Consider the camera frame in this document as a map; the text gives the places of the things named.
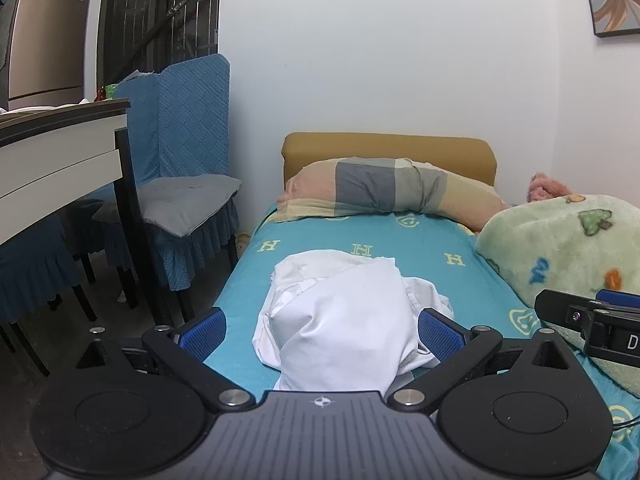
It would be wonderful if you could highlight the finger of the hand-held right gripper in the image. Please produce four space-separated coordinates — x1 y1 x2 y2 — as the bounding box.
534 289 601 332
597 289 640 311

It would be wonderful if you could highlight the pink fuzzy blanket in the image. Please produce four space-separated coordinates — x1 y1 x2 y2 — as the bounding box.
529 172 573 203

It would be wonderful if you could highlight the mustard yellow cushion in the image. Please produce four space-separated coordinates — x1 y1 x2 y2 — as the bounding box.
281 132 498 196

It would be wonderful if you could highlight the white table with dark frame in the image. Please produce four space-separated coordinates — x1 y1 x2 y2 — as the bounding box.
0 99 173 326

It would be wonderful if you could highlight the dark window with metal grille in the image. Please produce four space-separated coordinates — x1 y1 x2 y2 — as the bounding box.
100 0 223 86

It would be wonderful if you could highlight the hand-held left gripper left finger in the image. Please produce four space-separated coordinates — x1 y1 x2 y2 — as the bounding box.
75 306 256 415

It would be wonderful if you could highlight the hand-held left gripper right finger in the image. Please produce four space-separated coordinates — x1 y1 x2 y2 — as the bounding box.
387 308 571 413

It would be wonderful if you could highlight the teal printed bed sheet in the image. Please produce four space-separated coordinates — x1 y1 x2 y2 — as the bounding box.
202 199 640 480

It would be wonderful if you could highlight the black cable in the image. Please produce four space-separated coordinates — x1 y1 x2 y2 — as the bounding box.
607 410 640 432

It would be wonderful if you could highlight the colour block pillow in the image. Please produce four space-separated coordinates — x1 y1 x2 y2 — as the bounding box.
276 157 511 233

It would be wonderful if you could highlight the white shirt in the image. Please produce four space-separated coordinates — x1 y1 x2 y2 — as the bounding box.
251 249 457 393

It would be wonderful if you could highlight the bronze refrigerator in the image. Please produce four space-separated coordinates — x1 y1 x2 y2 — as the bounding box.
7 0 93 111

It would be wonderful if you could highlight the blue covered chair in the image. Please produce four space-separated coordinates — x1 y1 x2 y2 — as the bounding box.
107 72 162 186
102 54 244 321
0 212 98 378

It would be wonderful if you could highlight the green printed fleece blanket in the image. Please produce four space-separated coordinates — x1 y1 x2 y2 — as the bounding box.
475 194 640 401

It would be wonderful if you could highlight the grey seat cushion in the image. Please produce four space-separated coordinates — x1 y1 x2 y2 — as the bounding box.
91 175 243 238

